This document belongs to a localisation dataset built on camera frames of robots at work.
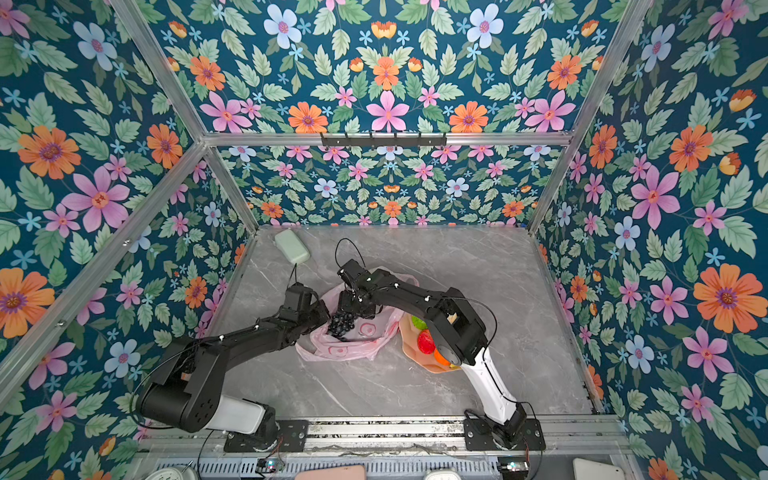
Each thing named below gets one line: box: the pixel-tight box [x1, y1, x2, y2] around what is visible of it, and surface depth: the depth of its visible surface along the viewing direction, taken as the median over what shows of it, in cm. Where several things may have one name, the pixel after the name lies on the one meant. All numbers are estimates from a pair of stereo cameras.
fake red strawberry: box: [417, 329, 436, 355], surface depth 86 cm
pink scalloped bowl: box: [400, 312, 462, 374], surface depth 86 cm
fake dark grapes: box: [329, 312, 355, 342], surface depth 92 cm
